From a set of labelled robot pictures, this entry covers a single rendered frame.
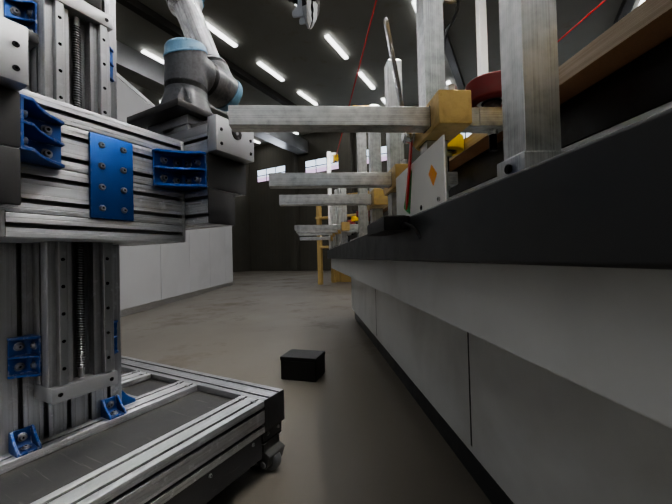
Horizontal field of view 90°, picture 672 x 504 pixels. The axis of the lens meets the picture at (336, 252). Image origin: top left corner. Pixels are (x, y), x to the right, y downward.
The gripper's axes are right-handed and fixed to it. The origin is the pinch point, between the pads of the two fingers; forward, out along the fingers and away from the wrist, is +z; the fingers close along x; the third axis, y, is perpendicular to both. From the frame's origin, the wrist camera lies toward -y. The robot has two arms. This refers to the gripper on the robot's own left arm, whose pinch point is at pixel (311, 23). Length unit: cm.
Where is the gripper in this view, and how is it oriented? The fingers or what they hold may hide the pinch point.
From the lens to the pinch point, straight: 118.8
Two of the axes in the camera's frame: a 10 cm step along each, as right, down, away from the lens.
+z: 0.2, 10.0, -0.1
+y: -8.8, 0.3, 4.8
